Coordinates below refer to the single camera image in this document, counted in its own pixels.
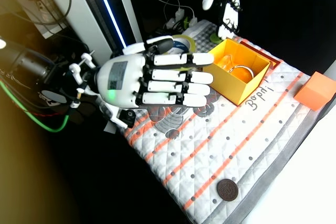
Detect clear glasses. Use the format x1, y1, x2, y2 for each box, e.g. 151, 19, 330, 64
220, 54, 255, 83

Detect yellow open box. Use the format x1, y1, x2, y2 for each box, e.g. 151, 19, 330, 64
202, 38, 271, 106

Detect black power adapter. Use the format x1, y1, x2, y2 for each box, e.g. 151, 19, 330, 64
149, 28, 172, 41

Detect white column with blue light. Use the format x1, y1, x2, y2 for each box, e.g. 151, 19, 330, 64
35, 0, 148, 63

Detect clear packing tape roll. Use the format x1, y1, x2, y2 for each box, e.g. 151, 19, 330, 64
167, 34, 197, 57

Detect white power strip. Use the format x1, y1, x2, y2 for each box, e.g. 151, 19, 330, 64
165, 17, 198, 30

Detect white charger plug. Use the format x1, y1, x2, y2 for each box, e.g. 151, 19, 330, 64
175, 8, 186, 22

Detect small green disc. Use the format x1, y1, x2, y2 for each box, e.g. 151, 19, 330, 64
209, 34, 223, 45

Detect grey quilt with bear print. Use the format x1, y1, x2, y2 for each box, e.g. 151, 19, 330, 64
115, 19, 329, 224

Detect brown round cookie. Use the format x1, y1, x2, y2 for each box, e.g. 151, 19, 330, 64
216, 178, 239, 201

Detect orange cube block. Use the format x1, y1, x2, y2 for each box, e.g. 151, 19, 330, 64
293, 71, 336, 112

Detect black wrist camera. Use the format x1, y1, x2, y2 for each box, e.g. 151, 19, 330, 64
119, 109, 137, 130

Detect green cable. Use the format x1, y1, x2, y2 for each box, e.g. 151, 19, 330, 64
0, 79, 70, 133

